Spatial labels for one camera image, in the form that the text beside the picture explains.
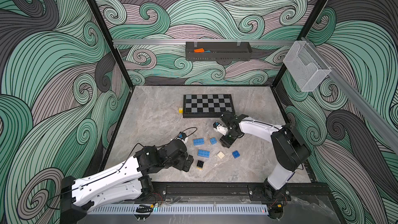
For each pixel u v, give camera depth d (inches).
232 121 26.9
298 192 29.2
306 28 34.4
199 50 36.6
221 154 33.0
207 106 41.0
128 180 18.3
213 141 35.5
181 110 40.5
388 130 19.8
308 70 28.1
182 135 25.6
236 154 33.6
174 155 21.0
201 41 37.3
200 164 31.2
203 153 33.6
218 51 37.6
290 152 18.3
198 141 35.3
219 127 33.0
